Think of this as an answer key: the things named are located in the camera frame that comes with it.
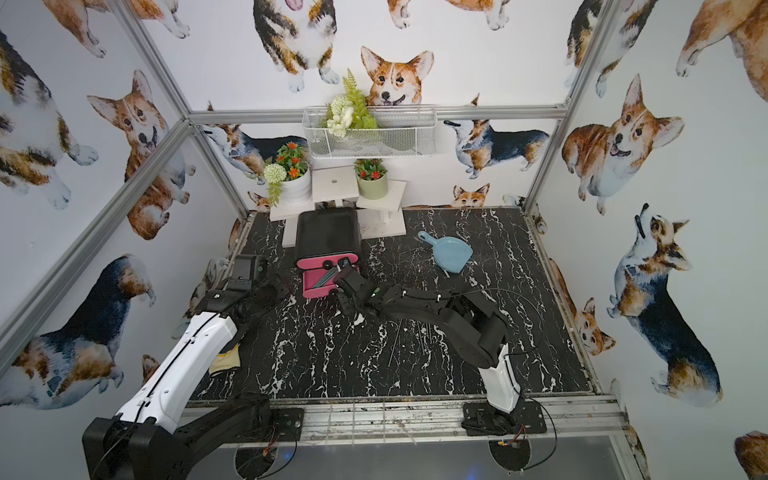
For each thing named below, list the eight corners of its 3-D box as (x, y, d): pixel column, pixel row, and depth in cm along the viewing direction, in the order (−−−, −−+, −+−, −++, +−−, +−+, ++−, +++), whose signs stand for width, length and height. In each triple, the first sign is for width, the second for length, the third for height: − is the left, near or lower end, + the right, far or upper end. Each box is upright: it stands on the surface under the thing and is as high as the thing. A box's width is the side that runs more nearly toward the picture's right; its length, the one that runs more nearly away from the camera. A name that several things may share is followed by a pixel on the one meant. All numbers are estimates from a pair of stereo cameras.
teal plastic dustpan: (408, 246, 113) (409, 242, 111) (429, 226, 120) (430, 222, 118) (455, 275, 105) (456, 272, 103) (475, 252, 111) (476, 248, 110)
